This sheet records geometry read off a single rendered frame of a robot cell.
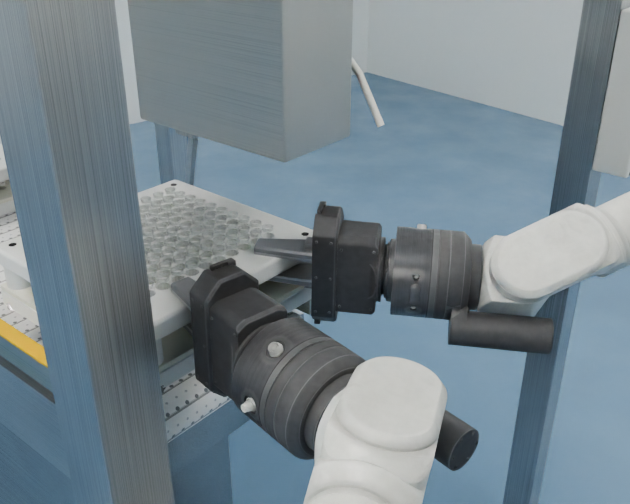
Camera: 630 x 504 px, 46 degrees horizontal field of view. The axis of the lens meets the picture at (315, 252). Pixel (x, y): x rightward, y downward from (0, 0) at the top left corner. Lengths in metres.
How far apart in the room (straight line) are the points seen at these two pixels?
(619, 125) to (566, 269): 0.62
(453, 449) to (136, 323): 0.24
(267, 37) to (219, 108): 0.10
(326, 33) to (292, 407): 0.36
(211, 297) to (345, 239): 0.16
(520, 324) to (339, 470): 0.33
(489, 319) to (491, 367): 1.62
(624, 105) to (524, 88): 3.45
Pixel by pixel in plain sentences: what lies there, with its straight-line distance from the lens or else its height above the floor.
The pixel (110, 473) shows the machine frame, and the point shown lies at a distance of 0.61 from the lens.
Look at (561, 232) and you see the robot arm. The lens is 0.71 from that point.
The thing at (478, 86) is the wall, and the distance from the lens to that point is 4.93.
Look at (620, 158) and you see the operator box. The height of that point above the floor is 0.93.
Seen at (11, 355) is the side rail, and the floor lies 0.90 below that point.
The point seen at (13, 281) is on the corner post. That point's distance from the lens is 0.83.
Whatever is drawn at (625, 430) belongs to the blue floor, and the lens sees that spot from 2.21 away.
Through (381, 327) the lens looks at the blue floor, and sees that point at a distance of 2.46.
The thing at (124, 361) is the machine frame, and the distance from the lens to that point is 0.56.
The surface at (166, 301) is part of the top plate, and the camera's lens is 0.67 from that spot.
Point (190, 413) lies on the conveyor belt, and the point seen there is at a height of 0.87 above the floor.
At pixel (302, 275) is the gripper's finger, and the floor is 0.98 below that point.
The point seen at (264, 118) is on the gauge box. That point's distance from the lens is 0.72.
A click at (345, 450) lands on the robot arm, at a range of 0.44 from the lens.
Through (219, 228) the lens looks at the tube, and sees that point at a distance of 0.78.
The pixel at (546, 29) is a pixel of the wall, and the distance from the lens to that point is 4.59.
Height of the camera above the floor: 1.35
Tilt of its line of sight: 28 degrees down
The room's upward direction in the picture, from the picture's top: straight up
